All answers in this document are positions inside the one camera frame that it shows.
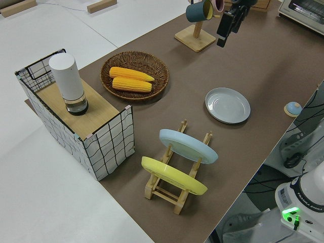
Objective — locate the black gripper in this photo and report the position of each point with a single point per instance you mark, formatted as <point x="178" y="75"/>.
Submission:
<point x="241" y="11"/>

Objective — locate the gray plate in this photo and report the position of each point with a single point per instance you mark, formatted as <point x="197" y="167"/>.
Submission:
<point x="227" y="105"/>

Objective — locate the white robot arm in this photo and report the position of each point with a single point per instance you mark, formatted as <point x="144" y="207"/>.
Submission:
<point x="303" y="195"/>

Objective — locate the light blue plate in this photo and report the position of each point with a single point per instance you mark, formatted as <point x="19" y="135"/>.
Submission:
<point x="187" y="146"/>

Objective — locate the yellow plate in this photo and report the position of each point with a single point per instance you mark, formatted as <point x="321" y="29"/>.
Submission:
<point x="172" y="174"/>

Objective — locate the wooden plate rack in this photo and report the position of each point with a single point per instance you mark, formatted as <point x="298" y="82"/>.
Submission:
<point x="164" y="195"/>

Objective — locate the pink mug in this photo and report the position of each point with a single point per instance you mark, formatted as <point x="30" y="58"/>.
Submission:
<point x="219" y="4"/>

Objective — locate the dark teal mug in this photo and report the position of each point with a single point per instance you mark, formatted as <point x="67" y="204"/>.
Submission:
<point x="196" y="11"/>

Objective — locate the wooden mug tree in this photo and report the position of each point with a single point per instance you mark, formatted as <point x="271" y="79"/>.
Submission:
<point x="195" y="39"/>

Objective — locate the light wooden box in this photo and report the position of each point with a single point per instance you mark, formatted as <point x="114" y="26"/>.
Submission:
<point x="262" y="4"/>

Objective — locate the brown table mat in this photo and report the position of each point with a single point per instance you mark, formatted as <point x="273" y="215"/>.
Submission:
<point x="215" y="71"/>

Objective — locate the white toaster oven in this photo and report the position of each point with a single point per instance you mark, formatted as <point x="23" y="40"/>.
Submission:
<point x="301" y="12"/>

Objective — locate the brown wicker basket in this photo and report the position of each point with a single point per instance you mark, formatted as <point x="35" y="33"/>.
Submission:
<point x="157" y="68"/>

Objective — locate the yellow corn cob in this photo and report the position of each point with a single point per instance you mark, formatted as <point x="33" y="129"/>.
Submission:
<point x="131" y="84"/>
<point x="130" y="73"/>

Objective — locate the blue bell on wooden base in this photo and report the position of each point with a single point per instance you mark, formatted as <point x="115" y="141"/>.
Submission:
<point x="292" y="108"/>

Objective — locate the light wooden block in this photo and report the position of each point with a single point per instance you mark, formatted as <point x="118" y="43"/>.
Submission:
<point x="101" y="6"/>
<point x="15" y="7"/>

